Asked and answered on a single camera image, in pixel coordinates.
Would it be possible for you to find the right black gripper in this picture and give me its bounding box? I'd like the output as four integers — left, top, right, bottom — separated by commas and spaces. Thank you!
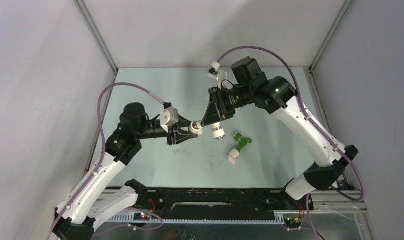
200, 85, 252, 128

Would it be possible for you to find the white elbow fitting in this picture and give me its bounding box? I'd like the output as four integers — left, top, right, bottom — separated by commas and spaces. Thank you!
188, 120, 203, 136
227, 148, 240, 165

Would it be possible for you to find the white plastic faucet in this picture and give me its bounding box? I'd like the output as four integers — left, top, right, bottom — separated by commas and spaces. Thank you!
196, 121, 225, 141

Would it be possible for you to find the green plastic faucet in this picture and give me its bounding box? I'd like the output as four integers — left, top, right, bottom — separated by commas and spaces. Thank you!
233, 133, 252, 152

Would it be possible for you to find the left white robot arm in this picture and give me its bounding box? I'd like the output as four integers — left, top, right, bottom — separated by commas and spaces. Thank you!
52, 102, 202, 240

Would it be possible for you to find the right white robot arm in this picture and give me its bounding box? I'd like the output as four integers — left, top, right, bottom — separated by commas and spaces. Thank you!
197, 57, 358, 209

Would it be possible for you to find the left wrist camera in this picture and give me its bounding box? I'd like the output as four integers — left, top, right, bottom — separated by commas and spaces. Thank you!
159, 102, 179, 132

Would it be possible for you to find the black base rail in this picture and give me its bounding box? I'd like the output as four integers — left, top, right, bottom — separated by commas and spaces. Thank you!
133, 187, 314, 220

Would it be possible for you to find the grey cable duct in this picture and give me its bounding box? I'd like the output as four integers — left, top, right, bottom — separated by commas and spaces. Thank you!
106, 212, 285, 225

